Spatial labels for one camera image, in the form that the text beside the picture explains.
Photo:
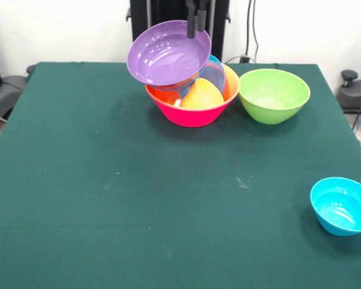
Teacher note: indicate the black swivel chair base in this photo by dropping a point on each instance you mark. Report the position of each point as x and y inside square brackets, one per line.
[355, 93]

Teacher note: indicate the black power adapter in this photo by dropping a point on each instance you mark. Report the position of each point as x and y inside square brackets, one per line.
[244, 59]

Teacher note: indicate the black office chair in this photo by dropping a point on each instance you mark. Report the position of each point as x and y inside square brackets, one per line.
[9, 87]

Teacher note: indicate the small cyan plastic bowl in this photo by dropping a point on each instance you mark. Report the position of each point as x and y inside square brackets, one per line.
[343, 207]

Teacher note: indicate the purple plastic bowl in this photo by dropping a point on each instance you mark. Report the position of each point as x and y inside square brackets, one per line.
[165, 57]

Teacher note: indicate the large pink plastic bowl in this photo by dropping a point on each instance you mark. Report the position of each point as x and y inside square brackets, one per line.
[192, 117]

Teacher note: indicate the translucent blue ribbed bowl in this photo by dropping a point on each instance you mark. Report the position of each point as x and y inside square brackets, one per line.
[216, 75]

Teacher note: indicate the large blue plastic bowl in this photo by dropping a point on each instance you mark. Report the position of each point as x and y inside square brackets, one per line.
[180, 87]

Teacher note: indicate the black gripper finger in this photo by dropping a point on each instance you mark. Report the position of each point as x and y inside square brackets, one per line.
[201, 19]
[191, 24]

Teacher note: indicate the large orange plastic bowl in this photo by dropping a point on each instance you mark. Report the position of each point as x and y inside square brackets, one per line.
[162, 96]

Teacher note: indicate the yellow-orange plastic cup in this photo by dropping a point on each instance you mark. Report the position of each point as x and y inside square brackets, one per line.
[203, 94]

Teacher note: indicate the dark green tablecloth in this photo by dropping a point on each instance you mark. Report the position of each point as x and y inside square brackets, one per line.
[33, 180]

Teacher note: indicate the green plastic bowl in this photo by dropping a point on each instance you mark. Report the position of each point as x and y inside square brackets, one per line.
[273, 96]

